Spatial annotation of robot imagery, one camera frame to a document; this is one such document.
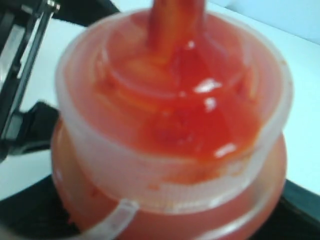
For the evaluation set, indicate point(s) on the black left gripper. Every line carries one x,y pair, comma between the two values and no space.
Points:
27,132

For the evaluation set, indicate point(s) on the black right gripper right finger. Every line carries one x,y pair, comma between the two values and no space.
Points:
296,216

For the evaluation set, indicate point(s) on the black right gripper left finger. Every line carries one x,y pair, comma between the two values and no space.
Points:
37,213

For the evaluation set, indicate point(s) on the red sauce squeeze bottle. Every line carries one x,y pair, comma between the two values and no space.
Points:
170,126

